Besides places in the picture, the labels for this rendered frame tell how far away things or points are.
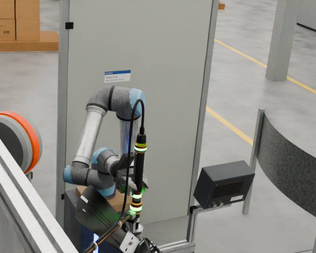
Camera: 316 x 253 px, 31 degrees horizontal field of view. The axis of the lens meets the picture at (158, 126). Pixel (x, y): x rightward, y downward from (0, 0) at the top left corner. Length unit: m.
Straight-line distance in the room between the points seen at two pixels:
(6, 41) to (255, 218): 5.74
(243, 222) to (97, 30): 2.08
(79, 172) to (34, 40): 7.31
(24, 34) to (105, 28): 5.76
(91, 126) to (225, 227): 2.51
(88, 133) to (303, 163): 1.95
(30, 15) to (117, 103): 7.10
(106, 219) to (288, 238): 2.86
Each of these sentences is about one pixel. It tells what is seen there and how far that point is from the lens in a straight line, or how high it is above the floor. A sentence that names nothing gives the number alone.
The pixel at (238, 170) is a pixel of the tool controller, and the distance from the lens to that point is 2.87.
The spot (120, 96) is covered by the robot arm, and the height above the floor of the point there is 1.64.
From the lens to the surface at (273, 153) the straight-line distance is 4.36.
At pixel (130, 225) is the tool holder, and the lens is 2.19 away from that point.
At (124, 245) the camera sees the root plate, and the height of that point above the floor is 1.26.
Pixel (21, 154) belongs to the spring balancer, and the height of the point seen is 1.88.
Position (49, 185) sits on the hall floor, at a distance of 5.21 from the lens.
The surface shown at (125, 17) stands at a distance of 3.94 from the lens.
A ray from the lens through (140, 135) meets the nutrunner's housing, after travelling 2.05.
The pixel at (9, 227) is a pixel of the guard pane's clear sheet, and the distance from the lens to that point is 0.93.
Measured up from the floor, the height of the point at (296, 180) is 0.71.
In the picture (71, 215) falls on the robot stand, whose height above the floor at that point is 0.92.
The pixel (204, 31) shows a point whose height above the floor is 1.57.
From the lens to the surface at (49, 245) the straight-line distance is 0.72.
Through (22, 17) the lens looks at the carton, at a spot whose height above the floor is 0.52.
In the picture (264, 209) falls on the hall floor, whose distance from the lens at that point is 5.16.
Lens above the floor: 2.45
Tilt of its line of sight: 22 degrees down
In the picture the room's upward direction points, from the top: 5 degrees clockwise
